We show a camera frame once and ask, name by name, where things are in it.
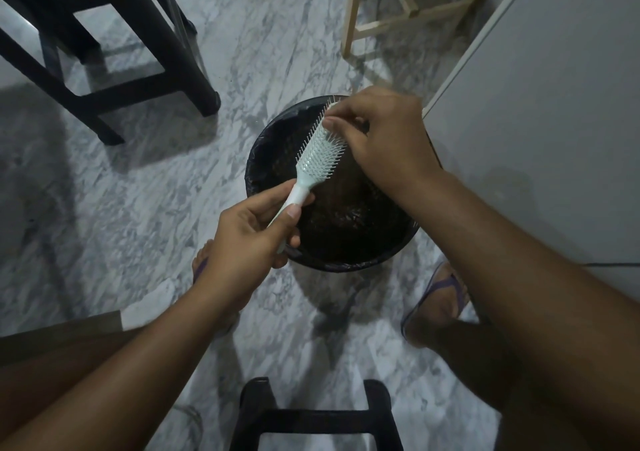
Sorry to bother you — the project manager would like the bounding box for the purple flip-flop sandal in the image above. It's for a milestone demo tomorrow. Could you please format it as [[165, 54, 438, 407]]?
[[400, 261, 473, 349]]

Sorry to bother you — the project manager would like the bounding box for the black bin liner bag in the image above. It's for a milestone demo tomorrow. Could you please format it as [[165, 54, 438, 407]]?
[[245, 96, 420, 271]]

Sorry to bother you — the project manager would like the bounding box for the person's right foot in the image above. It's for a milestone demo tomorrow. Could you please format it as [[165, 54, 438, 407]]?
[[401, 262, 472, 349]]

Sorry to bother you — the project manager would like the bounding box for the tall black wooden stool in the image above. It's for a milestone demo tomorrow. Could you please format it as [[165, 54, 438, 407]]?
[[0, 0, 222, 146]]

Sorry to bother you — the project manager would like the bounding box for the person's left leg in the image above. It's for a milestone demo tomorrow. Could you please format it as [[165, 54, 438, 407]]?
[[0, 330, 151, 439]]

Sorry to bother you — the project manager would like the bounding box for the person's right forearm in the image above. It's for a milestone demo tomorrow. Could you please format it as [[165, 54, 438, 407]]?
[[385, 168, 640, 451]]

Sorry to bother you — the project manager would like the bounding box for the black round trash bin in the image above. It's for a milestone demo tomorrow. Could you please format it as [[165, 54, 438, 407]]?
[[245, 95, 421, 272]]

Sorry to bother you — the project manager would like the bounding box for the person's left hand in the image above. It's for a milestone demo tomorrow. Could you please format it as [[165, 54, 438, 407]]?
[[199, 179, 316, 312]]

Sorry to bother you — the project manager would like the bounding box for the white cabinet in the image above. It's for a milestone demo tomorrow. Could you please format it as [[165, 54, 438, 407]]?
[[422, 0, 640, 302]]

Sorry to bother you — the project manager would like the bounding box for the low black wooden stool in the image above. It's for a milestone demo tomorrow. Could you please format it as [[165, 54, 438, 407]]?
[[229, 377, 405, 451]]

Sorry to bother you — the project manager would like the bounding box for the white vented hairbrush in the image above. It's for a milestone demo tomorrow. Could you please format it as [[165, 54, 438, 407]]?
[[267, 97, 351, 256]]

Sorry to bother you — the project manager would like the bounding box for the person's right hand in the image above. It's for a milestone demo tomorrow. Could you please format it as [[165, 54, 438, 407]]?
[[322, 85, 447, 207]]

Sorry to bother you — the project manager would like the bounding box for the light wooden stool frame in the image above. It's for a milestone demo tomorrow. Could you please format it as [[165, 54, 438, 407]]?
[[341, 0, 501, 59]]

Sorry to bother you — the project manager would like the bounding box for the person's right leg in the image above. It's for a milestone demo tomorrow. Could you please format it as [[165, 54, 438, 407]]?
[[430, 318, 596, 451]]

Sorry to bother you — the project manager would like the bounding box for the person's left forearm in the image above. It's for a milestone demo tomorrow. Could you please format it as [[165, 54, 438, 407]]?
[[0, 278, 253, 451]]

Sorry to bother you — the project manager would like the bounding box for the person's leg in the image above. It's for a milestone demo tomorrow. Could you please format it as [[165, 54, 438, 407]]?
[[0, 330, 151, 439], [430, 318, 596, 451]]

